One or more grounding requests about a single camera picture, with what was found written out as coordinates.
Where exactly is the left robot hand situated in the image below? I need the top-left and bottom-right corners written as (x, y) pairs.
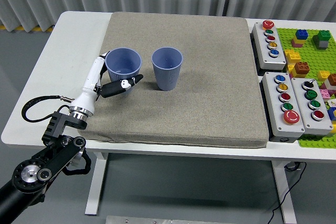
top-left (69, 50), bottom-right (144, 117)

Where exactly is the blue ribbed plastic cup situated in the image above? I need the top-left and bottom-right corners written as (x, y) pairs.
top-left (104, 47), bottom-right (143, 95)
top-left (151, 47), bottom-right (184, 92)

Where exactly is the yellow black floor tape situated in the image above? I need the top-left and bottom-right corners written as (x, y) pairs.
top-left (0, 24), bottom-right (55, 32)

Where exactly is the white table leg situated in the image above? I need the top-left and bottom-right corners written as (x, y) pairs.
top-left (271, 161), bottom-right (297, 224)
top-left (84, 152), bottom-right (109, 216)

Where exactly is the grey-brown mat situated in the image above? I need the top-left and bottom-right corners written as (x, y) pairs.
top-left (77, 11), bottom-right (270, 149)

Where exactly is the grey five-button control box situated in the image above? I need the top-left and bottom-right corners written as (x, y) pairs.
top-left (261, 71), bottom-right (306, 138)
top-left (251, 20), bottom-right (287, 71)

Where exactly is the black box base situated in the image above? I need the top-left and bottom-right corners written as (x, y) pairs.
top-left (269, 135), bottom-right (296, 143)

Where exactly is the yellow toy brick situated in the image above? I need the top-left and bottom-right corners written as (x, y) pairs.
top-left (317, 70), bottom-right (331, 82)
top-left (284, 49), bottom-right (301, 65)
top-left (290, 36), bottom-right (307, 48)

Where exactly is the grey control box with knob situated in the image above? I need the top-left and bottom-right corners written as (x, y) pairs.
top-left (290, 77), bottom-right (334, 135)

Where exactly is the green brick baseplate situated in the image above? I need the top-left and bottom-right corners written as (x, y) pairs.
top-left (277, 27), bottom-right (336, 149)

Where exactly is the pink toy brick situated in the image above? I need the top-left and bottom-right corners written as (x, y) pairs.
top-left (319, 81), bottom-right (336, 101)

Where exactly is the green toy brick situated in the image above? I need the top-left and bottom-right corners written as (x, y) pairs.
top-left (312, 30), bottom-right (332, 43)

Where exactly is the thin black floor cable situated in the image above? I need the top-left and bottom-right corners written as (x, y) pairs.
top-left (268, 161), bottom-right (307, 224)

